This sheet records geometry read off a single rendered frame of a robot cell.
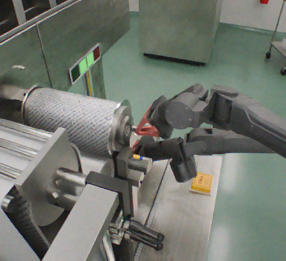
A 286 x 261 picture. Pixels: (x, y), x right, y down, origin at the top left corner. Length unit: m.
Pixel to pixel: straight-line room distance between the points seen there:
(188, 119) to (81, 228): 0.29
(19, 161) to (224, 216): 1.76
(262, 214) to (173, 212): 1.27
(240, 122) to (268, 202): 1.71
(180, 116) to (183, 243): 0.49
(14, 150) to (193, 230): 0.66
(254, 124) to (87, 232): 0.33
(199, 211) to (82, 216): 0.67
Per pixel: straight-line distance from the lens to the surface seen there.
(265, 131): 0.47
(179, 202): 0.93
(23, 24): 0.80
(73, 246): 0.28
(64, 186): 0.41
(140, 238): 0.38
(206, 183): 0.97
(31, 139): 0.39
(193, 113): 0.48
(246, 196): 2.15
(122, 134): 0.62
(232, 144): 0.70
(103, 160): 0.61
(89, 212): 0.29
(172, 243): 0.86
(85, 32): 1.08
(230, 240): 1.93
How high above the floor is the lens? 1.69
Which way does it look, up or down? 40 degrees down
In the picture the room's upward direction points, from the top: straight up
